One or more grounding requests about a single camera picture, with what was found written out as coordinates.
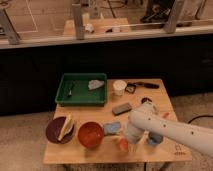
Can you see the black handled tool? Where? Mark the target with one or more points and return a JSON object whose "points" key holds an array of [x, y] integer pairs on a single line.
{"points": [[145, 84]]}

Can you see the green plastic tray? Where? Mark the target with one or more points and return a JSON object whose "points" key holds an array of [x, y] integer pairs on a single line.
{"points": [[81, 94]]}

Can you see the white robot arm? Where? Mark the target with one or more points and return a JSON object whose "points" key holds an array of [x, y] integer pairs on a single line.
{"points": [[145, 118]]}

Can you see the blue sponge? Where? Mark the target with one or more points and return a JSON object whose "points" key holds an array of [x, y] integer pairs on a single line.
{"points": [[112, 128]]}

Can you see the wooden background table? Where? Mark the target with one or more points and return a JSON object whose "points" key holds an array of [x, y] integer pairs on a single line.
{"points": [[100, 25]]}

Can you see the grey rectangular block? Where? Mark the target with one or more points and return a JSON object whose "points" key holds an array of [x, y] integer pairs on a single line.
{"points": [[120, 109]]}

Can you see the white object on background table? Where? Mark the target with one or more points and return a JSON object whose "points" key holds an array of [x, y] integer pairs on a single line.
{"points": [[89, 28]]}

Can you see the small black square object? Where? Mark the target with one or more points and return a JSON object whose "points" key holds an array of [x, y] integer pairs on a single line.
{"points": [[130, 88]]}

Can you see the white paper cup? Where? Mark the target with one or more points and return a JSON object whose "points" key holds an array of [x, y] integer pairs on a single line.
{"points": [[119, 87]]}

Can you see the metal cup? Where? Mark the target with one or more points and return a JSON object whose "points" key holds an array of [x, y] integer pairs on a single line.
{"points": [[145, 99]]}

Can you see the grey crumpled cloth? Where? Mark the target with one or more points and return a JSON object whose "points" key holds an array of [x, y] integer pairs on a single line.
{"points": [[95, 84]]}

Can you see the blue cup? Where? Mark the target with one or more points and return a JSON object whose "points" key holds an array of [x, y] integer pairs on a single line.
{"points": [[154, 139]]}

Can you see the dark utensil in tray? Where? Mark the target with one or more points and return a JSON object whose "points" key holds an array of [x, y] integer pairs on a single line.
{"points": [[70, 90]]}

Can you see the yellow banana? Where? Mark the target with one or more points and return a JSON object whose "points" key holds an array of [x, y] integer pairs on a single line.
{"points": [[68, 124]]}

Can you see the dark maroon plate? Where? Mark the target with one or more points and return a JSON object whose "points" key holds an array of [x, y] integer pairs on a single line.
{"points": [[53, 131]]}

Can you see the orange bowl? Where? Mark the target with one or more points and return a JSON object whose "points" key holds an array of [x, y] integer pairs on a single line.
{"points": [[90, 135]]}

